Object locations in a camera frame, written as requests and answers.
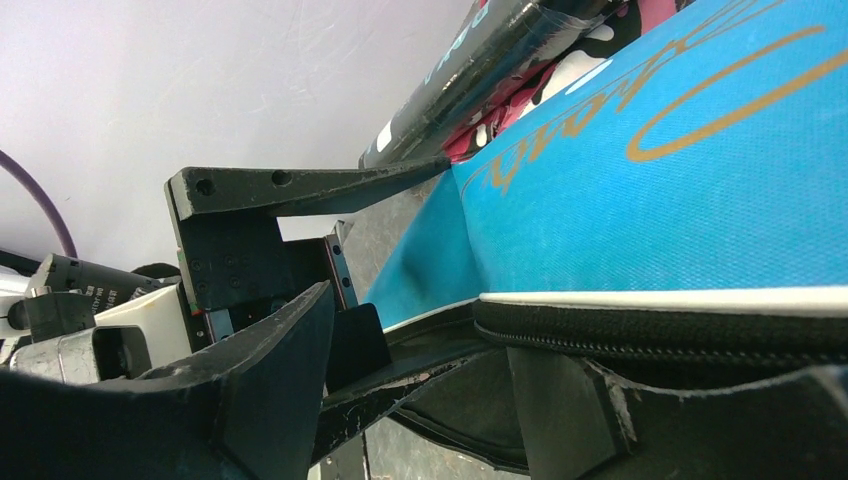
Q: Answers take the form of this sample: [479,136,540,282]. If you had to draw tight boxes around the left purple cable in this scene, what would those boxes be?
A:
[0,148,79,260]

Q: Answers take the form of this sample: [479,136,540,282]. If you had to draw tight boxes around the black shuttlecock tube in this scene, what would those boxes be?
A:
[359,1,624,168]

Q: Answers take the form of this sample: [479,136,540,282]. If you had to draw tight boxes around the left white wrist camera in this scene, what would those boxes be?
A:
[1,252,195,385]

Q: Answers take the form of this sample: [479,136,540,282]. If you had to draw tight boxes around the pink camouflage shorts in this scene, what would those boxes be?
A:
[444,0,691,163]

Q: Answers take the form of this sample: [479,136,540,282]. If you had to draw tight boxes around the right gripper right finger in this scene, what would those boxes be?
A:
[507,348,847,479]

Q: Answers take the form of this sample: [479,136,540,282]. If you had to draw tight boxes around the blue sport racket bag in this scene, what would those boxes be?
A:
[367,1,847,478]

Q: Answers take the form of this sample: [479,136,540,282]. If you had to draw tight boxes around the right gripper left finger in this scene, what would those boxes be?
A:
[1,282,335,479]

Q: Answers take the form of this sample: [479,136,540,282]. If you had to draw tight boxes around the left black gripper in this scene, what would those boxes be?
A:
[164,158,495,464]

